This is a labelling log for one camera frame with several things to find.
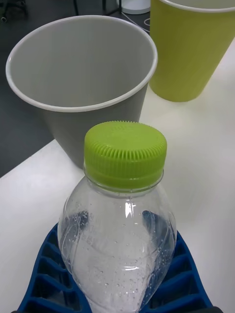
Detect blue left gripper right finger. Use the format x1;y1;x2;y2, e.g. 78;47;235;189
139;231;214;313

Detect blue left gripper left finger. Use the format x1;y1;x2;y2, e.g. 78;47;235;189
16;223;93;313

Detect clear bottle with green cap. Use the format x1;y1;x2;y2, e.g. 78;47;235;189
57;120;178;313

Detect yellow-green plastic waste bin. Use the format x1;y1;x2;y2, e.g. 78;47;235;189
148;0;235;103

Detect white cylindrical stand base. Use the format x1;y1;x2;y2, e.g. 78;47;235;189
120;0;151;15

